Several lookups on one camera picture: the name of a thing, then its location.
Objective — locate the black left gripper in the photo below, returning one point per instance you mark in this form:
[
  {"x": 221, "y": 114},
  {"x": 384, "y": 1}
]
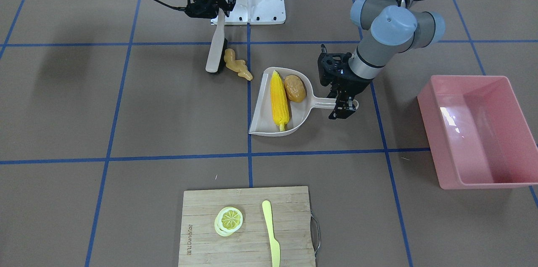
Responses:
[{"x": 352, "y": 83}]

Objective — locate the brown toy potato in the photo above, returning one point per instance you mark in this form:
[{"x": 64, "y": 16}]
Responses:
[{"x": 294, "y": 88}]

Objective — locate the yellow toy corn cob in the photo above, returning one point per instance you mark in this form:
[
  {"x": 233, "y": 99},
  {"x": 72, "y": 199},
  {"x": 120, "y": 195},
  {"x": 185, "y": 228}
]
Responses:
[{"x": 279, "y": 102}]

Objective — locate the tan toy ginger root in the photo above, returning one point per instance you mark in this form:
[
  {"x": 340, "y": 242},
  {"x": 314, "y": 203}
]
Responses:
[{"x": 238, "y": 66}]

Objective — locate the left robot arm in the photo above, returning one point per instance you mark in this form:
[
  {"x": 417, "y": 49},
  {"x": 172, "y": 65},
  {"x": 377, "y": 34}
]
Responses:
[{"x": 391, "y": 27}]

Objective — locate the pink plastic bin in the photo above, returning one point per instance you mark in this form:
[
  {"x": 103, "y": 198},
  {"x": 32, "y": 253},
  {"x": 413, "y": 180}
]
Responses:
[{"x": 477, "y": 133}]

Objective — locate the yellow toy lemon slice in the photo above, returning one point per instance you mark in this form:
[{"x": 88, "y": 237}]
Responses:
[{"x": 228, "y": 221}]

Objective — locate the yellow plastic toy knife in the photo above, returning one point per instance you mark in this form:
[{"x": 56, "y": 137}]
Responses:
[{"x": 273, "y": 243}]

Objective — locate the wooden cutting board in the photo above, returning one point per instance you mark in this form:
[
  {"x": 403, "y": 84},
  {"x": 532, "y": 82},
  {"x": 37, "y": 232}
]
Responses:
[{"x": 249, "y": 246}]

